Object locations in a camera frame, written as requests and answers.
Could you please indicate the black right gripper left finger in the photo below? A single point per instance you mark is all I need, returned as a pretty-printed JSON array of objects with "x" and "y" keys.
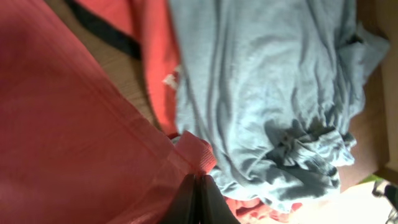
[{"x": 183, "y": 206}]

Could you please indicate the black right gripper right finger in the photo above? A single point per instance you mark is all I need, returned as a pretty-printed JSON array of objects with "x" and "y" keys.
[{"x": 213, "y": 207}]

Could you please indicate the orange printed t-shirt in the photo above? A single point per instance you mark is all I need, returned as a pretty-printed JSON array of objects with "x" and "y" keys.
[{"x": 73, "y": 149}]

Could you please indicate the grey t-shirt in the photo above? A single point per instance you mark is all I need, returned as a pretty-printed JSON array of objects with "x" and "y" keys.
[{"x": 272, "y": 85}]

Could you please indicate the orange shirt in pile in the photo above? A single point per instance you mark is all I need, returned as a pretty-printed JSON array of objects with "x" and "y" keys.
[{"x": 143, "y": 30}]

